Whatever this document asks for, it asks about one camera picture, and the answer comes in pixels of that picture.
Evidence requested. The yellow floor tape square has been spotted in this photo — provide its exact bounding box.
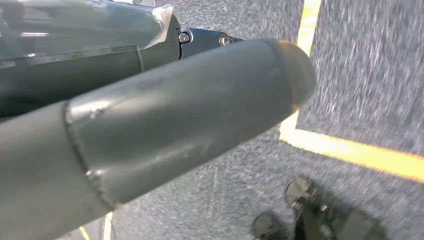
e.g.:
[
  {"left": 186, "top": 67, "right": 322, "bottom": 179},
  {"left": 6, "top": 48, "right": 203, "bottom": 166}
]
[{"left": 279, "top": 0, "right": 424, "bottom": 185}]

